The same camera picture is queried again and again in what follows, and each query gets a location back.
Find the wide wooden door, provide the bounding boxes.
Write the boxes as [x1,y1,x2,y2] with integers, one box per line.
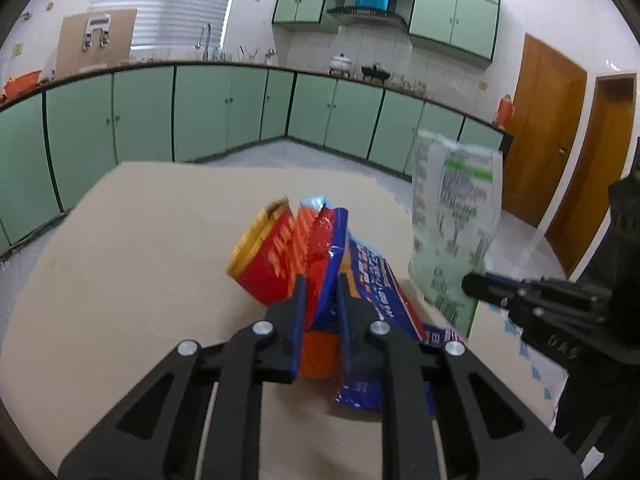
[501,33,588,228]

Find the green lower kitchen cabinets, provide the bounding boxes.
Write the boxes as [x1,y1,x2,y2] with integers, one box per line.
[0,60,513,261]

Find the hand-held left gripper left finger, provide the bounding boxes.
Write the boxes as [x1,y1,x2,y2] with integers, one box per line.
[57,275,308,480]

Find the green upper kitchen cabinets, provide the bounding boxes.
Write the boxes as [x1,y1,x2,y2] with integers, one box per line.
[272,0,502,63]

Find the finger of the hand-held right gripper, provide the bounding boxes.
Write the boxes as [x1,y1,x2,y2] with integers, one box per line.
[462,271,613,323]

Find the white device on cardboard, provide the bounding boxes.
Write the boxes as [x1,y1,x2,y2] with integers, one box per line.
[82,12,112,51]

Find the black range hood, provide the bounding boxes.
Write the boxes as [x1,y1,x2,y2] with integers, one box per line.
[327,6,408,31]

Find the metal faucet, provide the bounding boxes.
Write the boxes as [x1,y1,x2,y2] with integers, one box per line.
[196,22,213,61]

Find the red plastic basin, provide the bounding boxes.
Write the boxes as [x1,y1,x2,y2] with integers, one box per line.
[2,71,43,101]

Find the white window blind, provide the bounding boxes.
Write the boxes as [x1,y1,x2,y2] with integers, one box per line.
[95,0,243,48]

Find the narrow wooden door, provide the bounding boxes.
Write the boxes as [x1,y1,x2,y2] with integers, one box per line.
[544,74,638,278]

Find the red thermos flask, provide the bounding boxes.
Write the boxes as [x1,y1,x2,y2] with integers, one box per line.
[495,93,515,128]

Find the green kitchen cabinets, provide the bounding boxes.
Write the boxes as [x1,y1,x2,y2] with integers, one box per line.
[0,60,513,261]
[272,0,502,63]

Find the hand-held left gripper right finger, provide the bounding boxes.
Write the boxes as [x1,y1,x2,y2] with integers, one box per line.
[336,274,585,480]

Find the green and white packet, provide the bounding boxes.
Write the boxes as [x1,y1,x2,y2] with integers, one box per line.
[407,129,505,338]

